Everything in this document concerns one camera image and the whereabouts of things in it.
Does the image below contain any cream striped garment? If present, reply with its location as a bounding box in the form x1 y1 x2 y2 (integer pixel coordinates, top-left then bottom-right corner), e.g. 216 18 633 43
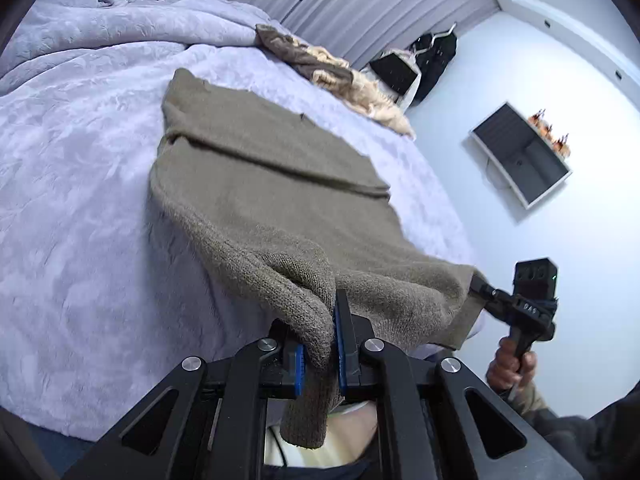
300 45 417 139

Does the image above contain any person's right forearm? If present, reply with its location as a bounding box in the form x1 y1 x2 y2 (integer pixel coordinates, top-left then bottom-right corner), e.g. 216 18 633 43
507 377 640 480

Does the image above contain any black hanging jacket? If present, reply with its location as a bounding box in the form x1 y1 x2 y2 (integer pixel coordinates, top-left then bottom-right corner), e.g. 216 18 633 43
407 22 458 104

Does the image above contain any wall television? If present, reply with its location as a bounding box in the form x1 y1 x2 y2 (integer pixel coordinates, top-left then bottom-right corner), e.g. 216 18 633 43
469 101 573 210

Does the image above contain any person's right hand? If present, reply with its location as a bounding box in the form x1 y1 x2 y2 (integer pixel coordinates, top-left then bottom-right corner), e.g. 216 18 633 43
486 336 538 402

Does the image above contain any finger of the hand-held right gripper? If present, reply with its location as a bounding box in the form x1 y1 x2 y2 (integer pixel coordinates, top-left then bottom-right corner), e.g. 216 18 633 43
469 277 498 311

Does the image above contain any grey curtain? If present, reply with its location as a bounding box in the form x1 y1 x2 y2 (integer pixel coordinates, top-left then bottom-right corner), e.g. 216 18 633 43
135 0 502 71

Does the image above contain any black glitter bag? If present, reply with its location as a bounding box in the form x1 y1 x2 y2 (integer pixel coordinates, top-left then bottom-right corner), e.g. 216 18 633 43
369 51 420 97

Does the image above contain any lavender plush blanket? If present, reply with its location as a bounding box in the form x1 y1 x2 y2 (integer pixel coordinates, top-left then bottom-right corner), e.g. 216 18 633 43
0 0 476 443

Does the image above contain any taupe fleece garment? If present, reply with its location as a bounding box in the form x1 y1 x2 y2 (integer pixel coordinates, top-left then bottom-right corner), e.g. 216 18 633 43
255 23 354 86

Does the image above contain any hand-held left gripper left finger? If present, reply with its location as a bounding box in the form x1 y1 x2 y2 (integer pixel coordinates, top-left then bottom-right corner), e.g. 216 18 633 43
62 317 308 480

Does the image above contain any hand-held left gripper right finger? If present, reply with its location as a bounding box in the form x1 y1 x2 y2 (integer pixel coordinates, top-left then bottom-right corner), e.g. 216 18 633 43
334 288 583 480

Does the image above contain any brown knit sweater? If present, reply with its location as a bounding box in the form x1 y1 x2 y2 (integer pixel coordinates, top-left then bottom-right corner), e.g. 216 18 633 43
148 67 487 450

